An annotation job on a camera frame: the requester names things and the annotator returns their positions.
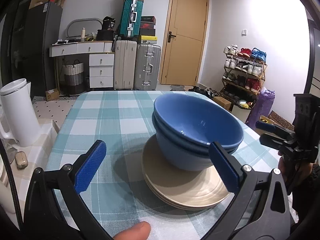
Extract cream plate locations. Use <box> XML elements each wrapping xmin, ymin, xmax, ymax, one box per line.
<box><xmin>142</xmin><ymin>135</ymin><xmax>229</xmax><ymax>210</ymax></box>
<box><xmin>143</xmin><ymin>168</ymin><xmax>229</xmax><ymax>211</ymax></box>

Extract white tall kettle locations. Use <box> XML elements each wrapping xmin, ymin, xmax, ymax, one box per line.
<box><xmin>1</xmin><ymin>78</ymin><xmax>41</xmax><ymax>147</ymax></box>

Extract white drawer desk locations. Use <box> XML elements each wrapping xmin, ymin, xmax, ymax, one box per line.
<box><xmin>49</xmin><ymin>41</ymin><xmax>114</xmax><ymax>89</ymax></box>

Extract small brown cardboard box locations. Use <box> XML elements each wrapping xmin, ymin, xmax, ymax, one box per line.
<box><xmin>213</xmin><ymin>96</ymin><xmax>232</xmax><ymax>111</ymax></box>

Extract black refrigerator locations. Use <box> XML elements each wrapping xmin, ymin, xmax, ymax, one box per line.
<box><xmin>1</xmin><ymin>1</ymin><xmax>62</xmax><ymax>97</ymax></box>

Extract patterned floor rug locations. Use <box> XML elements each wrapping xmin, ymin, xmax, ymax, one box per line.
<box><xmin>32</xmin><ymin>96</ymin><xmax>78</xmax><ymax>127</ymax></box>

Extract silver suitcase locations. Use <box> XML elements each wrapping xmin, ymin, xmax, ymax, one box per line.
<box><xmin>133</xmin><ymin>43</ymin><xmax>161</xmax><ymax>90</ymax></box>

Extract woven laundry basket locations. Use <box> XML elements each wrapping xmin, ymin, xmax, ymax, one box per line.
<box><xmin>62</xmin><ymin>60</ymin><xmax>85</xmax><ymax>95</ymax></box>

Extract open cardboard box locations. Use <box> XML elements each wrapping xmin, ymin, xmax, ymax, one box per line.
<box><xmin>254</xmin><ymin>111</ymin><xmax>294</xmax><ymax>135</ymax></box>

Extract small beige case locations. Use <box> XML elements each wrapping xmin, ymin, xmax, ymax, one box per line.
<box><xmin>15</xmin><ymin>151</ymin><xmax>28</xmax><ymax>170</ymax></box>

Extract wooden door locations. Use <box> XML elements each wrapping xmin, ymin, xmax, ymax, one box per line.
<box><xmin>159</xmin><ymin>0</ymin><xmax>209</xmax><ymax>86</ymax></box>

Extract teal suitcase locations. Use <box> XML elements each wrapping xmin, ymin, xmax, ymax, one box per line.
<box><xmin>118</xmin><ymin>0</ymin><xmax>144</xmax><ymax>38</ymax></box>

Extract wooden shoe rack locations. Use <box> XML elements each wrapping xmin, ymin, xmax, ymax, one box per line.
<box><xmin>220</xmin><ymin>44</ymin><xmax>267</xmax><ymax>110</ymax></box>

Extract purple rolled mat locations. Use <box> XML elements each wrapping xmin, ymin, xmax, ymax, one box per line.
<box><xmin>245</xmin><ymin>87</ymin><xmax>276</xmax><ymax>130</ymax></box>

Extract right hand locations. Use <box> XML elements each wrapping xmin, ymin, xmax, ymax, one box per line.
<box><xmin>278</xmin><ymin>151</ymin><xmax>296</xmax><ymax>196</ymax></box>

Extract left hand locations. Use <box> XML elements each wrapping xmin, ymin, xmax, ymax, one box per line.
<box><xmin>113</xmin><ymin>222</ymin><xmax>151</xmax><ymax>240</ymax></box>

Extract beige suitcase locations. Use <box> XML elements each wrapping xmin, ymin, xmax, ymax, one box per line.
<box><xmin>113</xmin><ymin>40</ymin><xmax>137</xmax><ymax>90</ymax></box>

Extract stacked shoe boxes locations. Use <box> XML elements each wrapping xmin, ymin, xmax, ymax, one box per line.
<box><xmin>139</xmin><ymin>16</ymin><xmax>157</xmax><ymax>44</ymax></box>

